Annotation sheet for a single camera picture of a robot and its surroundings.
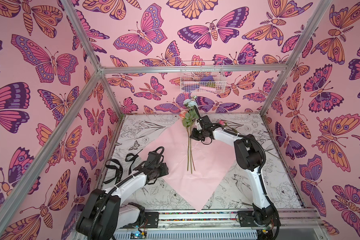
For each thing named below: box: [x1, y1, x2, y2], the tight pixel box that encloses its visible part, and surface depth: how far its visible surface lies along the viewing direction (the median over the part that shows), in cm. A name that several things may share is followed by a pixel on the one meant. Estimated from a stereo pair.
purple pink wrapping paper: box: [139, 118, 239, 213], surface depth 93 cm
